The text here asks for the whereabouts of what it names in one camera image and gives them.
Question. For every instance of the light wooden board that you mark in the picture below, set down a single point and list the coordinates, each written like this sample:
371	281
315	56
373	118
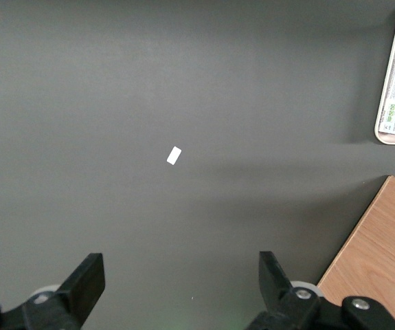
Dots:
379	261

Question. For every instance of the small white sticker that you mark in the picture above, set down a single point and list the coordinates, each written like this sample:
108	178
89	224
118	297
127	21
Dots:
174	155

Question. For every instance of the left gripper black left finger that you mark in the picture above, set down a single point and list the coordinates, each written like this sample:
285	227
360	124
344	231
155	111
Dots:
77	292

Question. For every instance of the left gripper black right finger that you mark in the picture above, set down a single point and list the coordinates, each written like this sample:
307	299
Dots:
279	292

